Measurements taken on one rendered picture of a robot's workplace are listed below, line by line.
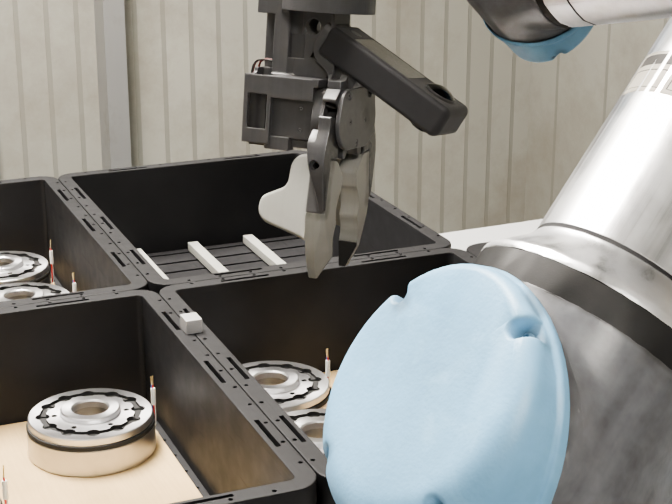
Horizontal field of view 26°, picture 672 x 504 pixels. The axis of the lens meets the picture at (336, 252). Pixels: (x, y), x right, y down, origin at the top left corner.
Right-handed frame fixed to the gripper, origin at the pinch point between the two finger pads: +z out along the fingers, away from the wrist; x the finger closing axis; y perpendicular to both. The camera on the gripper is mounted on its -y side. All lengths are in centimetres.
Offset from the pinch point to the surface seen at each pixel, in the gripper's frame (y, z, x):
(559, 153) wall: 51, 24, -275
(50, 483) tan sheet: 18.6, 18.9, 10.9
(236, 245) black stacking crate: 32, 11, -48
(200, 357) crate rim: 8.4, 8.1, 6.2
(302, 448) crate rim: -5.4, 9.5, 17.3
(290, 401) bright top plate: 4.9, 13.5, -3.6
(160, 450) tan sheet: 13.6, 17.7, 2.5
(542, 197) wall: 56, 38, -282
